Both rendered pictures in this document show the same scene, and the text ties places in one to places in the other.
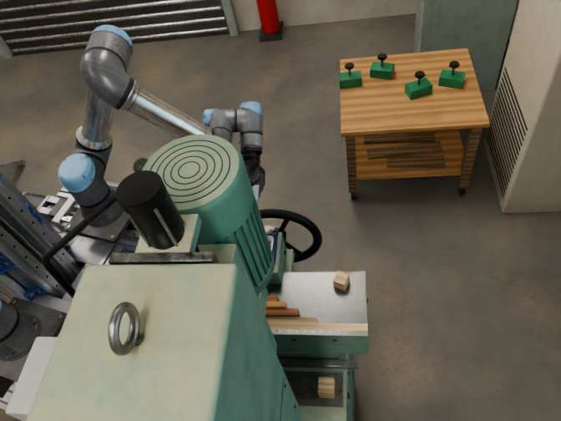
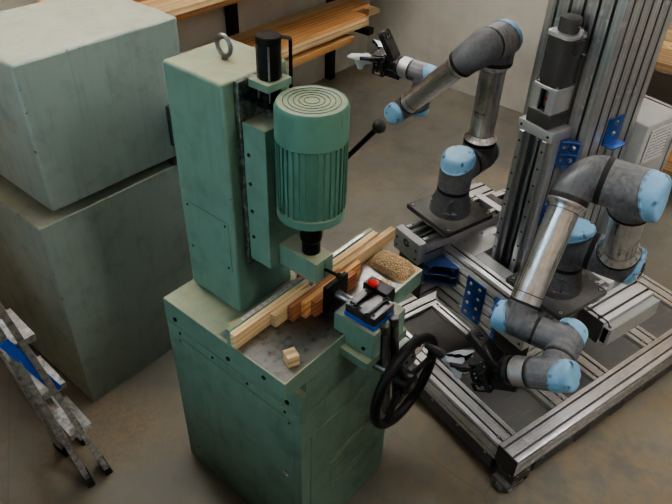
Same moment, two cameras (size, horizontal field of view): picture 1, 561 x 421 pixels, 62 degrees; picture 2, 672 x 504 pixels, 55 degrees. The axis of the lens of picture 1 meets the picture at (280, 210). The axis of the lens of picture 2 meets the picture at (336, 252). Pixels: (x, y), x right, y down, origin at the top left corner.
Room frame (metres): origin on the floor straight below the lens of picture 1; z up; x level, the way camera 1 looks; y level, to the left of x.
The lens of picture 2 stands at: (1.14, -1.10, 2.14)
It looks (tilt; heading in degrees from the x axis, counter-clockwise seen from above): 38 degrees down; 113
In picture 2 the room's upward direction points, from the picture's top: 2 degrees clockwise
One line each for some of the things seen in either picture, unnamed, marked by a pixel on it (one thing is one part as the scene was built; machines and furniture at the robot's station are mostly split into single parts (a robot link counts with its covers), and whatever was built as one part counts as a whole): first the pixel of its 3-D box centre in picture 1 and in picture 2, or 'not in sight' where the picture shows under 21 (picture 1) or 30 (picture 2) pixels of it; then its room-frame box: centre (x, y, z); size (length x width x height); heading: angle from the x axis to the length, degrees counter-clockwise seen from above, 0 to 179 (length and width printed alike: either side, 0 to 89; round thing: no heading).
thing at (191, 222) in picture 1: (161, 230); (267, 70); (0.41, 0.16, 1.54); 0.08 x 0.08 x 0.17; 74
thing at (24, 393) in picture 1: (71, 392); not in sight; (0.27, 0.35, 1.40); 0.10 x 0.06 x 0.16; 164
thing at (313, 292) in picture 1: (258, 294); (344, 319); (0.65, 0.12, 0.87); 0.61 x 0.30 x 0.06; 74
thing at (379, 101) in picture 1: (404, 120); not in sight; (1.75, -0.74, 0.32); 0.66 x 0.57 x 0.64; 75
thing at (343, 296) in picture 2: not in sight; (343, 297); (0.65, 0.12, 0.95); 0.09 x 0.07 x 0.09; 74
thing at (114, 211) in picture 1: (98, 201); (560, 271); (1.17, 0.61, 0.87); 0.15 x 0.15 x 0.10
